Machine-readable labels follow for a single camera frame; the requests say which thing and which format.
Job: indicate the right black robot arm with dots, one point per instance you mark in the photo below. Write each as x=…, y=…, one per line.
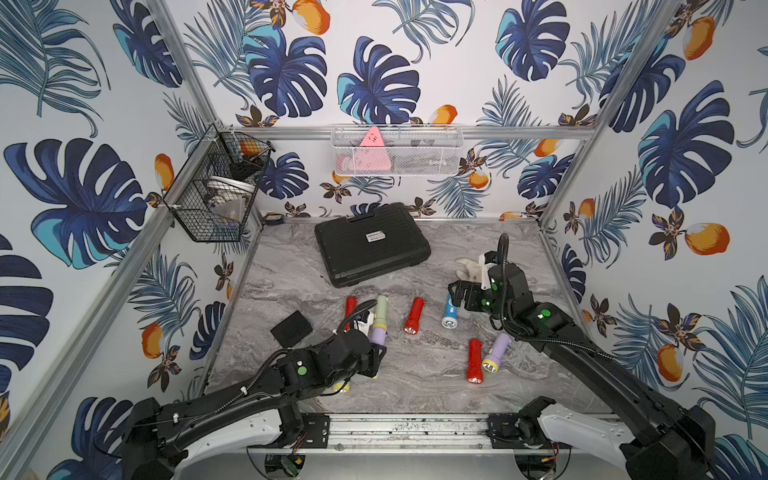
x=654, y=437

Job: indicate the black plastic tool case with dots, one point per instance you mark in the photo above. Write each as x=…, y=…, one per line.
x=360, y=248

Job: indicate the white work glove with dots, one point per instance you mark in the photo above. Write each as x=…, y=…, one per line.
x=469, y=270

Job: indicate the pink triangle item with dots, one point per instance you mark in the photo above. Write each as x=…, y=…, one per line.
x=372, y=154

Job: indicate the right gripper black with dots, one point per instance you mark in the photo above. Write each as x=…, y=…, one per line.
x=473, y=289

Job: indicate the red flashlight front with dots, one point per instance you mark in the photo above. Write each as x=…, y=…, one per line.
x=474, y=373

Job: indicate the purple flashlight front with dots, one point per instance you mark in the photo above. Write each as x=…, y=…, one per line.
x=378, y=335

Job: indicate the black wire basket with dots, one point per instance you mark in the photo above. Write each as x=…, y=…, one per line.
x=219, y=185

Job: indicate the green flashlight back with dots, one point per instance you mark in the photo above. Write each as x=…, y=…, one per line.
x=380, y=313

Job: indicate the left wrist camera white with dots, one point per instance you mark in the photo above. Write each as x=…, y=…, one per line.
x=363, y=326

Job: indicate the red flashlight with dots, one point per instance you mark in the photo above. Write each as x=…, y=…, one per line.
x=350, y=306
x=474, y=373
x=412, y=325

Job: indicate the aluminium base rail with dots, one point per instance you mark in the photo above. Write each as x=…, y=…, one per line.
x=390, y=433

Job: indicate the small black box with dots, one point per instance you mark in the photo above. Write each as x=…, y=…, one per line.
x=291, y=330

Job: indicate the purple flashlight right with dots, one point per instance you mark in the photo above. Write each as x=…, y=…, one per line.
x=493, y=359

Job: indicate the purple flashlight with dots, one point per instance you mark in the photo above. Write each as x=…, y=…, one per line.
x=378, y=335
x=493, y=359

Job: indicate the blue flashlight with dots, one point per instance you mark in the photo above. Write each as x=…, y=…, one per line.
x=450, y=318

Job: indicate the dark tape roll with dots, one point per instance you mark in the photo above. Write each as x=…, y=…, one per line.
x=273, y=219

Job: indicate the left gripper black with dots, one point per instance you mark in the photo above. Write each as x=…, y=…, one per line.
x=369, y=357

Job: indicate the green flashlight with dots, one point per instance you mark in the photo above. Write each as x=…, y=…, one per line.
x=341, y=387
x=380, y=313

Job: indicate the clear wall shelf basket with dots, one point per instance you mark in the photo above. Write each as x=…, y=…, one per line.
x=415, y=150

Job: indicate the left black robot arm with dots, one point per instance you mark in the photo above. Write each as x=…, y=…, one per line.
x=156, y=438

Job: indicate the green flashlight front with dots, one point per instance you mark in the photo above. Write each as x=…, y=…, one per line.
x=341, y=387

